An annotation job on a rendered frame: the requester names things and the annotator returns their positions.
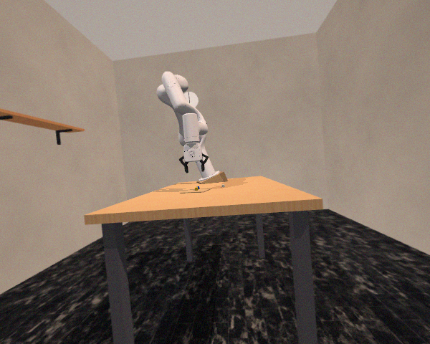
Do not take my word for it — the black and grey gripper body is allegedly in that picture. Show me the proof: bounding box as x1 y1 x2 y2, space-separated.
184 143 203 162

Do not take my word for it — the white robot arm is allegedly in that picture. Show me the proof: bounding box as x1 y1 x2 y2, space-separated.
157 72 220 181

